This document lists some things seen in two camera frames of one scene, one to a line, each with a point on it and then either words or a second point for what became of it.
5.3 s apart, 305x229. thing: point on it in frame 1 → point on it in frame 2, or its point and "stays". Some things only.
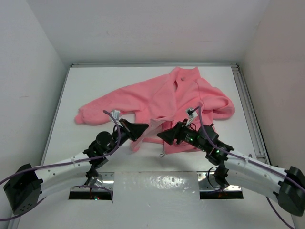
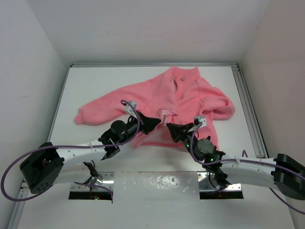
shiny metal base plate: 155,185 stays
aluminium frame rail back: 235,65 stays
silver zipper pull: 161,155 → 164,117
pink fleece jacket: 180,110 stays
